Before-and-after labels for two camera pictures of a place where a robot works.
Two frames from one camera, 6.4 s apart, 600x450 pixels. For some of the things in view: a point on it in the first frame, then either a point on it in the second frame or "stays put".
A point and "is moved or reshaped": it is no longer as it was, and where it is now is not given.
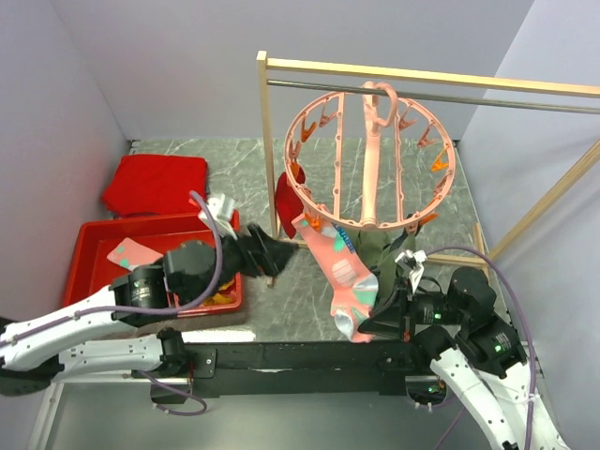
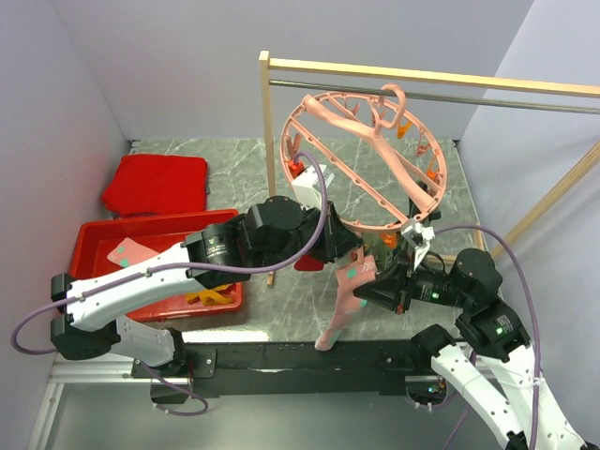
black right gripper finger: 387,322 to 383,292
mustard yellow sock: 218,298 stays put
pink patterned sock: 131,254 stays put
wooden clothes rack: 483,257 stays put
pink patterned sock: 357,291 is moved or reshaped
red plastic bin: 90,270 stays put
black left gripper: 262,252 to 337,241
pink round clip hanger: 369,159 stays put
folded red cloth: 157,184 stays put
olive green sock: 371,245 is moved or reshaped
